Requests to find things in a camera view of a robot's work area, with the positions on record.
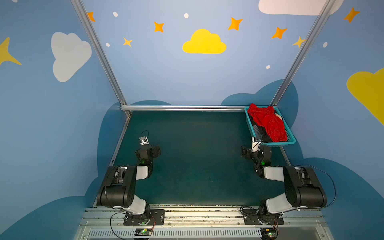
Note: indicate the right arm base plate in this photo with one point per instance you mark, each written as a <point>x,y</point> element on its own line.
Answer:
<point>253,217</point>

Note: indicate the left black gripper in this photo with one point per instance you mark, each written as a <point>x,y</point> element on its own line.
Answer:
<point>147,151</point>

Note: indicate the aluminium corner post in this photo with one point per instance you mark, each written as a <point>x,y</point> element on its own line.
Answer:
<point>304,50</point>
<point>87,24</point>

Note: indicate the left green circuit board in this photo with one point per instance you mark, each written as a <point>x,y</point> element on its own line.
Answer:
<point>143,232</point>

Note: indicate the green circuit board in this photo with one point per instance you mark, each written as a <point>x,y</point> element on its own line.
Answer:
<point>269,234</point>
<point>143,232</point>

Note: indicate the front aluminium rail frame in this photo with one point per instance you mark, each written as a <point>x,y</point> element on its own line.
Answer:
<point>191,222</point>

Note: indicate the right green circuit board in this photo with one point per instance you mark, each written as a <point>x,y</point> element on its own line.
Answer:
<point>269,234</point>

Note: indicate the right side aluminium rail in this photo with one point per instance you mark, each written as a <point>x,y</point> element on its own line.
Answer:
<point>285,156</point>

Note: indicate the right aluminium corner post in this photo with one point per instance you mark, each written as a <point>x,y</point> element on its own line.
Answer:
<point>304,50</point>

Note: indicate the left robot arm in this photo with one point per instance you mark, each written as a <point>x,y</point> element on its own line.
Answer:
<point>119,185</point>

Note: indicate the black t-shirt in basket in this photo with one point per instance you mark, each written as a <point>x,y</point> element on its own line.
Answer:
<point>260,132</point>

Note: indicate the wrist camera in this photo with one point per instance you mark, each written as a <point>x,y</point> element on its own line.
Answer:
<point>255,144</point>
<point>144,140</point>

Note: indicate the aluminium rail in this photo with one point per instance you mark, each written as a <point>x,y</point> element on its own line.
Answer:
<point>110,137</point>
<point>285,156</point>

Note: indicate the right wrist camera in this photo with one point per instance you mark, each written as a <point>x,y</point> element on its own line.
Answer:
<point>255,144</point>

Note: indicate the red t-shirt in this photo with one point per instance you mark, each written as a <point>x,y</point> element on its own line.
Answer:
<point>267,118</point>

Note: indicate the left aluminium corner post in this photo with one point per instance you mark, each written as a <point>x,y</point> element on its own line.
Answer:
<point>87,24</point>

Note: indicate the left side aluminium rail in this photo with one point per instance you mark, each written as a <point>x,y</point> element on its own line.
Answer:
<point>110,137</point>

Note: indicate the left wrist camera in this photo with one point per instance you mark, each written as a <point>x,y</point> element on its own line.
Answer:
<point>144,140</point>

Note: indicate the back aluminium frame bar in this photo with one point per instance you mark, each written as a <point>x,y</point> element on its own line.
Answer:
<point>183,108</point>

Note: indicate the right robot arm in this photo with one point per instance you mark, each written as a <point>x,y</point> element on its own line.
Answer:
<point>303,189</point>

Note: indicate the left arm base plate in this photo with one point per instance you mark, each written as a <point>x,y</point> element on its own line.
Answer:
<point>148,218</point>

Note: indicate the teal plastic basket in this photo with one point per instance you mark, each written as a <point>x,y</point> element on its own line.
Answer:
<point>290,137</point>

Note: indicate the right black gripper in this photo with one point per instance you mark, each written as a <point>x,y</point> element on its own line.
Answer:
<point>250,153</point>

